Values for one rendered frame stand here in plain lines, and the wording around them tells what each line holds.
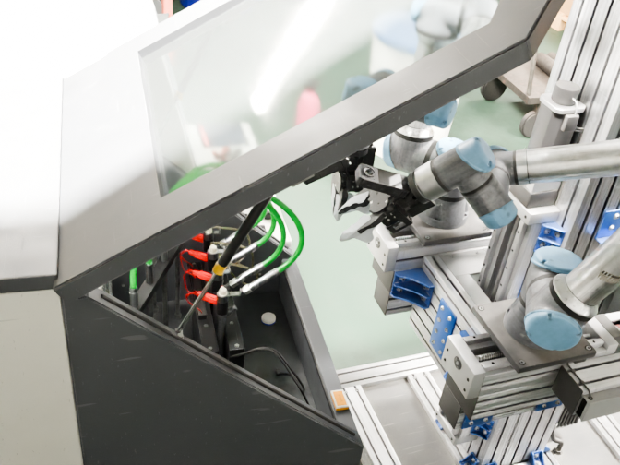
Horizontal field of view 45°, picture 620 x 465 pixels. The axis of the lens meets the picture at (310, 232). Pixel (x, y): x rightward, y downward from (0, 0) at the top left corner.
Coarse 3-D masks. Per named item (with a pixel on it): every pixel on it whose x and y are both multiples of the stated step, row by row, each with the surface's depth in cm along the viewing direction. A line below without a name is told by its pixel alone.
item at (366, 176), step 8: (360, 168) 151; (368, 168) 152; (376, 168) 153; (360, 176) 150; (368, 176) 150; (376, 176) 151; (384, 176) 152; (392, 176) 153; (400, 176) 154; (360, 184) 151; (368, 184) 150; (376, 184) 150; (384, 184) 151; (392, 184) 152; (400, 184) 153; (408, 184) 154; (384, 192) 152; (392, 192) 153; (400, 192) 153
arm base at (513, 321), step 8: (520, 296) 179; (512, 304) 185; (520, 304) 179; (512, 312) 181; (520, 312) 178; (504, 320) 184; (512, 320) 181; (520, 320) 178; (512, 328) 180; (520, 328) 178; (512, 336) 181; (520, 336) 179; (528, 344) 179
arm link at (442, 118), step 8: (448, 104) 163; (456, 104) 166; (432, 112) 164; (440, 112) 163; (448, 112) 163; (416, 120) 168; (424, 120) 166; (432, 120) 165; (440, 120) 164; (448, 120) 165
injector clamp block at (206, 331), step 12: (192, 264) 200; (192, 300) 193; (192, 324) 197; (204, 324) 183; (228, 324) 183; (204, 336) 179; (228, 336) 180; (240, 336) 181; (216, 348) 177; (228, 348) 178; (240, 348) 177; (240, 360) 180
